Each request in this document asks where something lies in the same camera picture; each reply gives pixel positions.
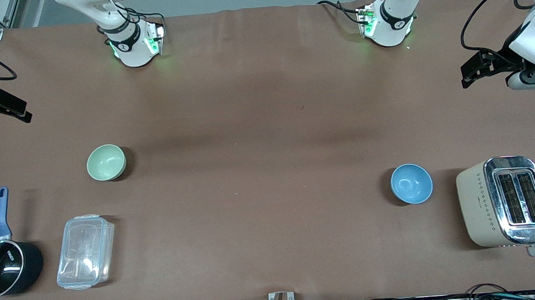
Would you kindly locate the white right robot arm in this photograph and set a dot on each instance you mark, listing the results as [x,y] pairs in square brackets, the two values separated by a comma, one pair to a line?
[130,42]

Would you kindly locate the blue bowl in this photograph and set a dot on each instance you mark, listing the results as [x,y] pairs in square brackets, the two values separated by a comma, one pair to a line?
[411,183]

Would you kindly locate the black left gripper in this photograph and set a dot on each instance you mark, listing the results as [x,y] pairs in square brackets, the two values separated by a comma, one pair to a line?
[499,59]

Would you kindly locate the green bowl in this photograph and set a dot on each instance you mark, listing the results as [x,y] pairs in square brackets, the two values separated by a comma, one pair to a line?
[105,162]

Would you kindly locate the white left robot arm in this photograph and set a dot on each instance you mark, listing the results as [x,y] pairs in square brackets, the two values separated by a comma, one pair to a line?
[395,18]

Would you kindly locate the beige chrome toaster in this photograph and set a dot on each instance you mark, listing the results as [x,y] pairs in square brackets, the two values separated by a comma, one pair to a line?
[481,205]

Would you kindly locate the clear plastic food container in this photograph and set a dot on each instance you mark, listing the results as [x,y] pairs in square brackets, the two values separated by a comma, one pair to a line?
[85,251]

